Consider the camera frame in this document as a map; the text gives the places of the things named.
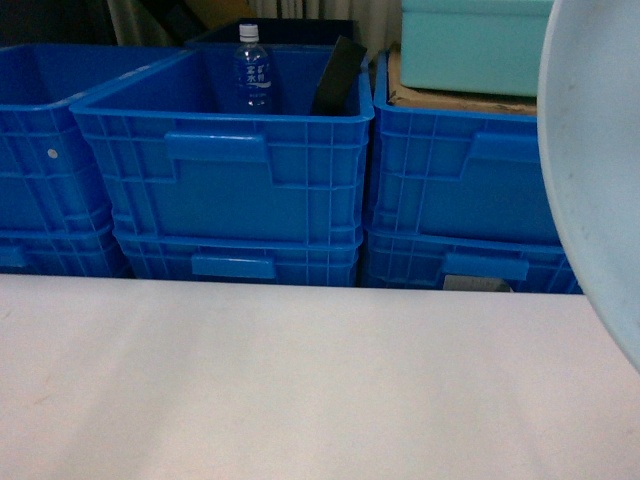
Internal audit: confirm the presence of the light blue oval tray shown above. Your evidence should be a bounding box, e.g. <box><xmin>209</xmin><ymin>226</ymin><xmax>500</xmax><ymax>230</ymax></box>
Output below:
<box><xmin>538</xmin><ymin>1</ymin><xmax>639</xmax><ymax>366</ymax></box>

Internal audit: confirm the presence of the blue crate right bottom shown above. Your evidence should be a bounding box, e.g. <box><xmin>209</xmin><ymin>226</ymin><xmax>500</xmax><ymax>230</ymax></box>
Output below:
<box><xmin>360</xmin><ymin>230</ymin><xmax>582</xmax><ymax>294</ymax></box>

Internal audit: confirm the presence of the blue crate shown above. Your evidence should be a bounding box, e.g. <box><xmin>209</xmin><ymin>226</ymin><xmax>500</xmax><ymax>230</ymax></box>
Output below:
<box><xmin>71</xmin><ymin>46</ymin><xmax>374</xmax><ymax>248</ymax></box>
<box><xmin>1</xmin><ymin>44</ymin><xmax>177</xmax><ymax>235</ymax></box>
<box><xmin>1</xmin><ymin>226</ymin><xmax>134</xmax><ymax>278</ymax></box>
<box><xmin>360</xmin><ymin>230</ymin><xmax>582</xmax><ymax>294</ymax></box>
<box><xmin>367</xmin><ymin>49</ymin><xmax>559</xmax><ymax>245</ymax></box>
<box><xmin>115</xmin><ymin>231</ymin><xmax>360</xmax><ymax>287</ymax></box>

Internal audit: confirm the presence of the blue crate right top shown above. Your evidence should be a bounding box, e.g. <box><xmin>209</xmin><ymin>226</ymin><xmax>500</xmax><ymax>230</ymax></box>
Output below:
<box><xmin>367</xmin><ymin>49</ymin><xmax>559</xmax><ymax>245</ymax></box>

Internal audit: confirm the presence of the black flat board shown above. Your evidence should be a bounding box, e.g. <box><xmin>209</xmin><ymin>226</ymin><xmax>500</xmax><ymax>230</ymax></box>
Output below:
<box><xmin>310</xmin><ymin>36</ymin><xmax>366</xmax><ymax>116</ymax></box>

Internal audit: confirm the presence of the blue crate centre top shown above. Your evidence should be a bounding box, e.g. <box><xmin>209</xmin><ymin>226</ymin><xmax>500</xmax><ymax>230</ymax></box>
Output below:
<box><xmin>71</xmin><ymin>46</ymin><xmax>374</xmax><ymax>248</ymax></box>

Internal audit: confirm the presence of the blue crate centre bottom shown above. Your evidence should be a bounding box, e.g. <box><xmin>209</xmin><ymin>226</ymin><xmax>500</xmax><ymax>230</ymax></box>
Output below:
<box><xmin>115</xmin><ymin>231</ymin><xmax>360</xmax><ymax>287</ymax></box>

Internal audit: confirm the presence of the clear plastic water bottle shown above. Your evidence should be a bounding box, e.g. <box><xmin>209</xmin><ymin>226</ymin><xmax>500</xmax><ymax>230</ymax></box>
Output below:
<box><xmin>233</xmin><ymin>23</ymin><xmax>273</xmax><ymax>114</ymax></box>

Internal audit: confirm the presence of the blue crate left bottom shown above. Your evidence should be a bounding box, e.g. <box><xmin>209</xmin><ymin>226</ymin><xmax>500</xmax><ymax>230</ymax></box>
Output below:
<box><xmin>1</xmin><ymin>226</ymin><xmax>134</xmax><ymax>278</ymax></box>

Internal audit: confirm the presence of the teal foam box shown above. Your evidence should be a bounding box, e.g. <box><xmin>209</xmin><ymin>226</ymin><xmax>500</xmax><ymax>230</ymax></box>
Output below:
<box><xmin>400</xmin><ymin>0</ymin><xmax>553</xmax><ymax>97</ymax></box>

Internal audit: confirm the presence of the blue crate left top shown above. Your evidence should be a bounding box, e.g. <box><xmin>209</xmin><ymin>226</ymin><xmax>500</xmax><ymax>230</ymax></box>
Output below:
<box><xmin>1</xmin><ymin>44</ymin><xmax>177</xmax><ymax>235</ymax></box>

